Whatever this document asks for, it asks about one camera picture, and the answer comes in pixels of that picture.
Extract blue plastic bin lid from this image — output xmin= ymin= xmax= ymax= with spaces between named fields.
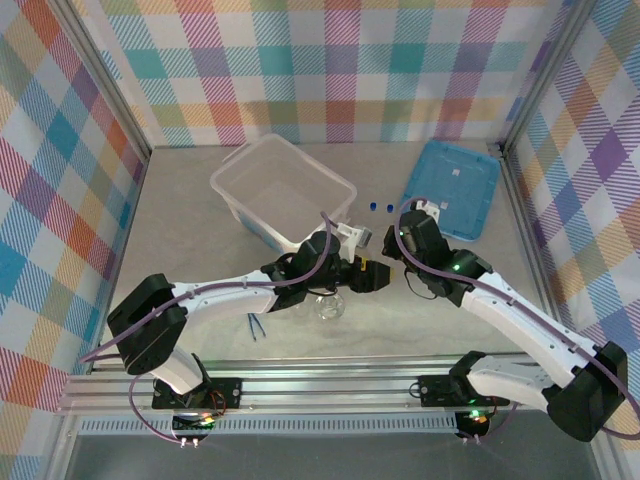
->
xmin=402 ymin=139 xmax=501 ymax=242

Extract clear plastic storage bin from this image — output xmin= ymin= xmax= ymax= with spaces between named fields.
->
xmin=209 ymin=133 xmax=358 ymax=254

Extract blue tweezers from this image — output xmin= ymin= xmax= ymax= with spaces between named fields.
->
xmin=247 ymin=313 xmax=268 ymax=343

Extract right controller board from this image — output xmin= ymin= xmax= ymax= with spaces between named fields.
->
xmin=455 ymin=408 xmax=494 ymax=444

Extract controller board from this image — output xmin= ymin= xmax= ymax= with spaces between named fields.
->
xmin=172 ymin=410 xmax=217 ymax=448
xmin=455 ymin=408 xmax=494 ymax=444

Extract left controller board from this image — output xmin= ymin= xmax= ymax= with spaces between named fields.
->
xmin=172 ymin=410 xmax=217 ymax=448

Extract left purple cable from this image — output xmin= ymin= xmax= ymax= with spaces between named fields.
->
xmin=78 ymin=211 xmax=335 ymax=445

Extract purple cable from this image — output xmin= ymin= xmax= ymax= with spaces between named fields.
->
xmin=78 ymin=211 xmax=335 ymax=445
xmin=397 ymin=197 xmax=640 ymax=444

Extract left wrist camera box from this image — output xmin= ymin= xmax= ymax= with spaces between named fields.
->
xmin=335 ymin=222 xmax=374 ymax=251

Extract right aluminium side rail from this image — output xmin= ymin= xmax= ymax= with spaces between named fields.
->
xmin=487 ymin=142 xmax=576 ymax=366

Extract aluminium side rail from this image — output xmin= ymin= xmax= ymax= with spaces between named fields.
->
xmin=487 ymin=142 xmax=576 ymax=366
xmin=87 ymin=147 xmax=154 ymax=374

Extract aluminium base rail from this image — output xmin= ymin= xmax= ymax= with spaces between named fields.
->
xmin=54 ymin=355 xmax=609 ymax=416

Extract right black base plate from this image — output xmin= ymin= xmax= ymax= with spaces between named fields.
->
xmin=418 ymin=372 xmax=511 ymax=407

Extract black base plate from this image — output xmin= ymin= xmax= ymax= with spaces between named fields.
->
xmin=151 ymin=377 xmax=243 ymax=411
xmin=418 ymin=372 xmax=511 ymax=407

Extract white slotted cable duct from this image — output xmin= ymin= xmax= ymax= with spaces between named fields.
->
xmin=79 ymin=417 xmax=459 ymax=435

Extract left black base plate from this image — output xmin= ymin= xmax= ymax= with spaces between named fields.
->
xmin=151 ymin=377 xmax=243 ymax=411

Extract left aluminium side rail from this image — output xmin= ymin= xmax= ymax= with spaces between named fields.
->
xmin=87 ymin=147 xmax=154 ymax=374

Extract right aluminium corner post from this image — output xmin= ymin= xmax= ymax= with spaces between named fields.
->
xmin=499 ymin=0 xmax=601 ymax=156

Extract aluminium corner post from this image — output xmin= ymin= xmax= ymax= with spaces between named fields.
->
xmin=499 ymin=0 xmax=601 ymax=156
xmin=47 ymin=0 xmax=152 ymax=159

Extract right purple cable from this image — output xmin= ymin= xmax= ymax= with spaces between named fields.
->
xmin=397 ymin=197 xmax=640 ymax=444

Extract left aluminium corner post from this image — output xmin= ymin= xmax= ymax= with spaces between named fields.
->
xmin=47 ymin=0 xmax=152 ymax=159

